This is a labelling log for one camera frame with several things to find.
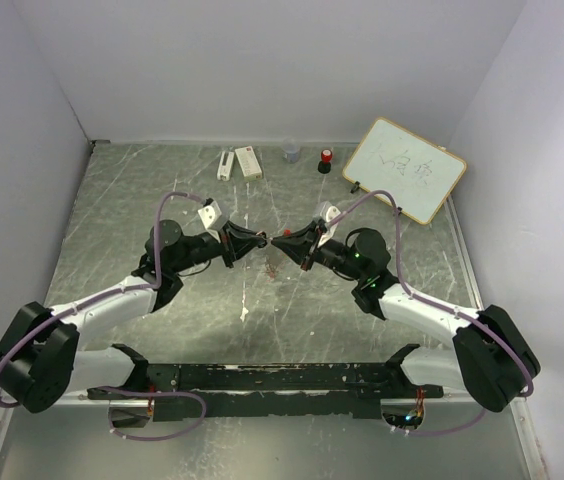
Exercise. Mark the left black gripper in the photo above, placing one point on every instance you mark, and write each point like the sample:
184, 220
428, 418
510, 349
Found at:
236, 241

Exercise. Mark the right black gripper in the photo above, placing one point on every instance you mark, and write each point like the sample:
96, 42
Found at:
302, 246

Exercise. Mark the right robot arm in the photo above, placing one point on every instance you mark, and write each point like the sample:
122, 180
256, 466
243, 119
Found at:
483, 353

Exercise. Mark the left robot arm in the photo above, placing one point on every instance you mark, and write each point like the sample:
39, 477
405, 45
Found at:
42, 354

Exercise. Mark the red black stamp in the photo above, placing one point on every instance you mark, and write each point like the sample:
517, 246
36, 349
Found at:
324, 165

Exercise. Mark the white staples box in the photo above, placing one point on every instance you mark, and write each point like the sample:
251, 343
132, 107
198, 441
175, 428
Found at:
248, 163

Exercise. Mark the white stapler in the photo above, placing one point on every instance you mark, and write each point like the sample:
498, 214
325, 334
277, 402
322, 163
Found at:
225, 166

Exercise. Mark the clear paperclip jar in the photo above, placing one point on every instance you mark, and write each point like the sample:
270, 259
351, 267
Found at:
291, 150

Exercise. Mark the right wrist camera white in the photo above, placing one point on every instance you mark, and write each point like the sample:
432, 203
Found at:
324, 214

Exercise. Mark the small whiteboard wood frame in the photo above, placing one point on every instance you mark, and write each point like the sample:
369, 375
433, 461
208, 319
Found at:
417, 173

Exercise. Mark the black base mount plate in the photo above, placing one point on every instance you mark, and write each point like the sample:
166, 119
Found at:
242, 391

